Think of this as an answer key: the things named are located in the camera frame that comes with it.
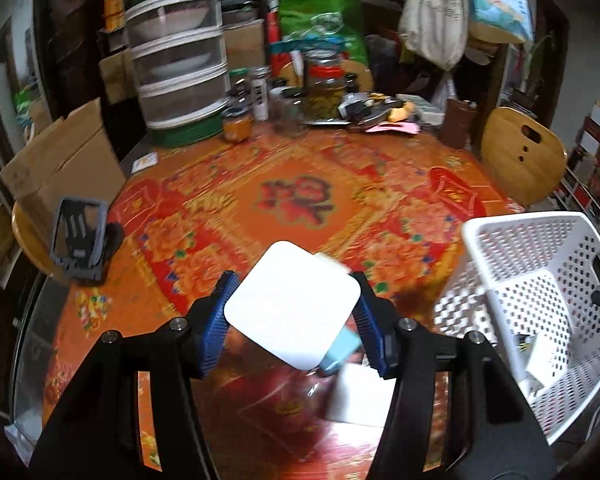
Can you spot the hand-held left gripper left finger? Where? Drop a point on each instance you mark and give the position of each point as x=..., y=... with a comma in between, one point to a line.
x=215, y=320

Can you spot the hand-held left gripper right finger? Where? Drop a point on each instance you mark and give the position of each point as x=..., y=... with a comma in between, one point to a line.
x=375, y=330

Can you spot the small light blue box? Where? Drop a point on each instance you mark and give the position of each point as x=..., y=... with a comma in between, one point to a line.
x=337, y=355

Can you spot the white rectangular box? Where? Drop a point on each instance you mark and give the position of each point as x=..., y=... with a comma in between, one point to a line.
x=360, y=400

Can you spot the white square box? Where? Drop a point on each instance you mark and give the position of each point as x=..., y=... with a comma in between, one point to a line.
x=290, y=305

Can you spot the white plastic basket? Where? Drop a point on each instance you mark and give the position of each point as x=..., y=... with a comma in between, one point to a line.
x=530, y=260

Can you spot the red floral tablecloth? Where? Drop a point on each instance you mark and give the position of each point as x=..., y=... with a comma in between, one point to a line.
x=290, y=200

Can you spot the grey phone stand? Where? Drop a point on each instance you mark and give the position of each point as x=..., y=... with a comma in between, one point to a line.
x=77, y=240

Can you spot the wooden chair with holes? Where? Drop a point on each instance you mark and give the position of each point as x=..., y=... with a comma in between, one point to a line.
x=520, y=155

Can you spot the white card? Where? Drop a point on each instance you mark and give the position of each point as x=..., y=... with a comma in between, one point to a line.
x=145, y=161

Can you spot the small orange jar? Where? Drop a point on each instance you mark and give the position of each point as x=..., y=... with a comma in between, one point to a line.
x=237, y=127

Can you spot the wooden chair under cardboard box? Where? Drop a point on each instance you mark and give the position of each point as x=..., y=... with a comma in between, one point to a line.
x=25, y=240

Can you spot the open cardboard box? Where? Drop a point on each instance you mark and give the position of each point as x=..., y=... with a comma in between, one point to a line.
x=65, y=160

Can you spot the empty glass jar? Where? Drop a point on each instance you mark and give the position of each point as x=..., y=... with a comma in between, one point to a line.
x=287, y=110

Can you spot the cluttered metal tray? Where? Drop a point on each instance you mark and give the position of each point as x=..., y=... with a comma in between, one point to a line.
x=375, y=107

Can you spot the brown mug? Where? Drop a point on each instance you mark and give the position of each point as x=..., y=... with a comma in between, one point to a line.
x=457, y=122

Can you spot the white pill organizer box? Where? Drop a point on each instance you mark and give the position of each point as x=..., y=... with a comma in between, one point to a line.
x=420, y=105

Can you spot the white label spice bottle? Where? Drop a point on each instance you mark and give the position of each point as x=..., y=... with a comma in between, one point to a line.
x=260, y=92

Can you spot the dark lid spice bottle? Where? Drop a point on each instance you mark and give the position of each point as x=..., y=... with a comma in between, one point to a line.
x=239, y=85

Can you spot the glass pickle jar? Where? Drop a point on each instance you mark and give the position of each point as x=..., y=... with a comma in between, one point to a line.
x=325, y=90

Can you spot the wooden chair behind jars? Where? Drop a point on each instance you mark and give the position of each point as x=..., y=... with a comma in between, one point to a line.
x=357, y=72

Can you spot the stacked mesh food cover tower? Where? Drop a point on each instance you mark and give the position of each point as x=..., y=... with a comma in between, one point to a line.
x=175, y=60

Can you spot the closed cardboard box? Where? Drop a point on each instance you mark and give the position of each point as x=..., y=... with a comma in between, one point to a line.
x=245, y=45

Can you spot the green shopping bag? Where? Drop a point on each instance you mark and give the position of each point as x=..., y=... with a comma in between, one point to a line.
x=325, y=20

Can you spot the beige tote bag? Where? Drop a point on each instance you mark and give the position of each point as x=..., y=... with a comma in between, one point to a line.
x=435, y=15

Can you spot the blue printed tote bag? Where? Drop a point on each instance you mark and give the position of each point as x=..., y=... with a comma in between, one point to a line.
x=500, y=0

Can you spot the large bottle with orange label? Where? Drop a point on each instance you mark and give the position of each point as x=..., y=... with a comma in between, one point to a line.
x=112, y=10

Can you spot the dark wooden cabinet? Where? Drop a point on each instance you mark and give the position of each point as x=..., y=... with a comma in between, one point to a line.
x=55, y=10

